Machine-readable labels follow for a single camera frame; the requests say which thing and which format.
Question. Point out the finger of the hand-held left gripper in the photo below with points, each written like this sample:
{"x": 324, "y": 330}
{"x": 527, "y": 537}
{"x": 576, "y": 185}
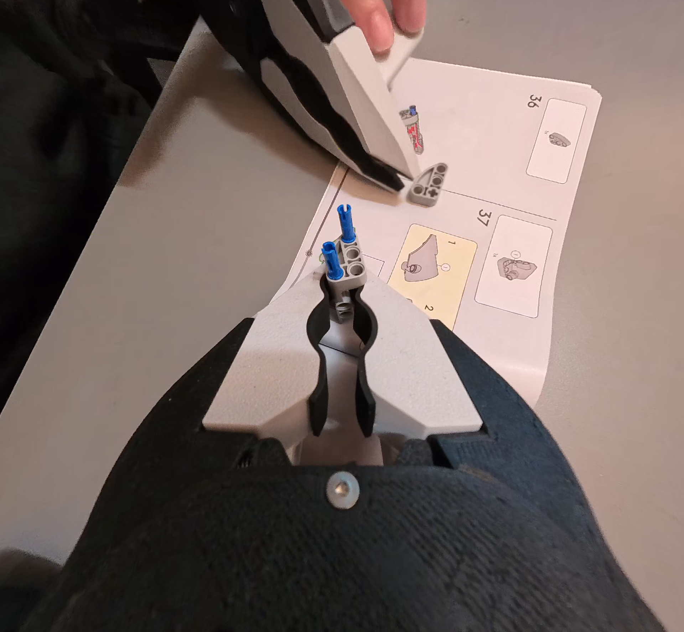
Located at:
{"x": 299, "y": 102}
{"x": 374, "y": 108}

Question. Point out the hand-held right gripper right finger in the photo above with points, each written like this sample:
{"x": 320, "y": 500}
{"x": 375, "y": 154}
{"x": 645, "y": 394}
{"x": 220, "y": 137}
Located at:
{"x": 422, "y": 375}

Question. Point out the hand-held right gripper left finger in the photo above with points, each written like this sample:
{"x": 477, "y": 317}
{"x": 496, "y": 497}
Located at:
{"x": 262, "y": 370}

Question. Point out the grey triangular brick piece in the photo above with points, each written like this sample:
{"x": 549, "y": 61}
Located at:
{"x": 414, "y": 195}

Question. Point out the grey brick with blue pins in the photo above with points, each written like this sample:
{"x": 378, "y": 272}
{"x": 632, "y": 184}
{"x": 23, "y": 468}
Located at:
{"x": 350, "y": 268}

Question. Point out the white instruction booklet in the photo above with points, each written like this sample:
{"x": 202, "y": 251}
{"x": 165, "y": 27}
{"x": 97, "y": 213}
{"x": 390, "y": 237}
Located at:
{"x": 481, "y": 161}

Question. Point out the person's dark clothing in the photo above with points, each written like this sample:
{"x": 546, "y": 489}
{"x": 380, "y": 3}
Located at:
{"x": 53, "y": 215}

